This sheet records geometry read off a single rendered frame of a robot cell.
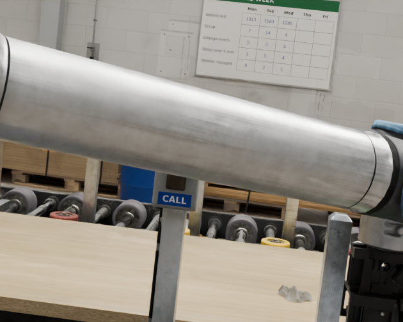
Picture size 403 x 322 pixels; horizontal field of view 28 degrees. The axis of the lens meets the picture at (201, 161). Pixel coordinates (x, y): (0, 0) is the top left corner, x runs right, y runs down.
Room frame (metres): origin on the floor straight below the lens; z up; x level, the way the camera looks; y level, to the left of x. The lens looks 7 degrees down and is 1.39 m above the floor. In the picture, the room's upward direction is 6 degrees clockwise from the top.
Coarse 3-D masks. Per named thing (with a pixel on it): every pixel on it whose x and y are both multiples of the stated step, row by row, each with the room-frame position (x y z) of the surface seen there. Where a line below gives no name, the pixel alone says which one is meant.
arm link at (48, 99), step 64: (0, 64) 0.62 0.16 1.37; (64, 64) 0.66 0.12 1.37; (0, 128) 0.64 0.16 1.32; (64, 128) 0.66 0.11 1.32; (128, 128) 0.68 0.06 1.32; (192, 128) 0.71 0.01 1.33; (256, 128) 0.75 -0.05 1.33; (320, 128) 0.80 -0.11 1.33; (320, 192) 0.80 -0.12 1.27; (384, 192) 0.82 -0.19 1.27
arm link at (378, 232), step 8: (368, 216) 1.05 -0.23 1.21; (360, 224) 1.07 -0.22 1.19; (368, 224) 1.05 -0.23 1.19; (376, 224) 1.04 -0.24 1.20; (384, 224) 1.03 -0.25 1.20; (392, 224) 1.03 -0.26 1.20; (400, 224) 1.03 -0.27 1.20; (360, 232) 1.06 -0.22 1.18; (368, 232) 1.04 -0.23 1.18; (376, 232) 1.03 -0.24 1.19; (384, 232) 1.03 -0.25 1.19; (392, 232) 1.03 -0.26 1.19; (400, 232) 1.02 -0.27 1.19; (360, 240) 1.06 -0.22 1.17; (368, 240) 1.04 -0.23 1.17; (376, 240) 1.03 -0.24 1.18; (384, 240) 1.03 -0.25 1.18; (392, 240) 1.02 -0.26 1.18; (400, 240) 1.02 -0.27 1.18; (376, 248) 1.05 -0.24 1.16; (384, 248) 1.03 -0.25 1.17; (392, 248) 1.02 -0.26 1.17; (400, 248) 1.02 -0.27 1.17
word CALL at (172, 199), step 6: (162, 192) 1.22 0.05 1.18; (168, 192) 1.22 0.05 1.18; (162, 198) 1.22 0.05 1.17; (168, 198) 1.22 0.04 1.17; (174, 198) 1.22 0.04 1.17; (180, 198) 1.22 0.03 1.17; (186, 198) 1.22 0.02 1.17; (168, 204) 1.22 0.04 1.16; (174, 204) 1.22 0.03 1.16; (180, 204) 1.22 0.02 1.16; (186, 204) 1.22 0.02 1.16
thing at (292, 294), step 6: (282, 288) 1.70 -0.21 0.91; (288, 288) 1.70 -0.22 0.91; (294, 288) 1.68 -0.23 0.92; (282, 294) 1.67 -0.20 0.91; (288, 294) 1.66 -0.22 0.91; (294, 294) 1.65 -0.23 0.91; (300, 294) 1.68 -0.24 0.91; (306, 294) 1.67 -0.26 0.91; (288, 300) 1.64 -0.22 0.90; (294, 300) 1.64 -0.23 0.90; (300, 300) 1.64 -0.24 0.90; (312, 300) 1.66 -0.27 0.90
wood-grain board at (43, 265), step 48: (0, 240) 1.88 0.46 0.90; (48, 240) 1.93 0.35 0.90; (96, 240) 1.98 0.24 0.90; (144, 240) 2.04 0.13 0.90; (192, 240) 2.10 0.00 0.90; (0, 288) 1.51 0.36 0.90; (48, 288) 1.55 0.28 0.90; (96, 288) 1.58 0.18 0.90; (144, 288) 1.62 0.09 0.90; (192, 288) 1.66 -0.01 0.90; (240, 288) 1.70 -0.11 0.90
